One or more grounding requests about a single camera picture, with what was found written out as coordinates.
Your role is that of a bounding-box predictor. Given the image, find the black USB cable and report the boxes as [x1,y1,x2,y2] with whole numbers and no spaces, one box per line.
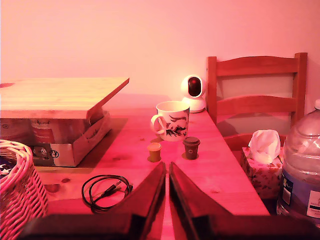
[81,174,134,215]

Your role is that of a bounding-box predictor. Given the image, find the white round security camera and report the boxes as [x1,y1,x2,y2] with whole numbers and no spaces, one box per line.
[180,74,208,114]

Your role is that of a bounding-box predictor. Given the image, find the dark star-print item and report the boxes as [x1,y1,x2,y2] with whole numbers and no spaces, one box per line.
[0,155,14,180]

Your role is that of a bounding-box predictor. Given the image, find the white tissue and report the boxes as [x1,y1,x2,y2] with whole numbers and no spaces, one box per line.
[248,129,282,165]

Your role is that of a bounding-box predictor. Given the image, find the small orange lidded cup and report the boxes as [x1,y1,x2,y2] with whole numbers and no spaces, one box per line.
[146,142,162,163]

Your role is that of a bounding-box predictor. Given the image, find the floral tissue box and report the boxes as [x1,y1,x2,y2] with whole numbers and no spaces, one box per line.
[240,146,285,200]

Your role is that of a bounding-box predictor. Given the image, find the large clear water bottle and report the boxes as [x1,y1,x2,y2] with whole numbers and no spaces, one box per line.
[276,99,320,227]

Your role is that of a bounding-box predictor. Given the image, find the cardboard box with printed labels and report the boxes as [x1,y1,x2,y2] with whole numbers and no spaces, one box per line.
[29,109,113,168]

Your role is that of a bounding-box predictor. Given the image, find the white mug with dark print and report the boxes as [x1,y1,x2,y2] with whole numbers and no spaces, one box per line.
[150,100,191,143]

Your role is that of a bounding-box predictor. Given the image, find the wicker basket with handle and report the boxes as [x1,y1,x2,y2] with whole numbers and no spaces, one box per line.
[0,139,50,240]

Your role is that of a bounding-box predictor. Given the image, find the wooden shelf board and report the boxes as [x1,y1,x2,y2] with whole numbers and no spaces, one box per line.
[0,77,130,120]

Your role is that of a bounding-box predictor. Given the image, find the small brown coffee cup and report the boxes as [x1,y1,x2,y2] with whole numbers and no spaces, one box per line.
[182,136,201,161]

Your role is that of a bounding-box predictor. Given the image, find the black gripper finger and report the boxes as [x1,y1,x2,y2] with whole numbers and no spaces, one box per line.
[168,162,232,240]
[109,161,167,240]

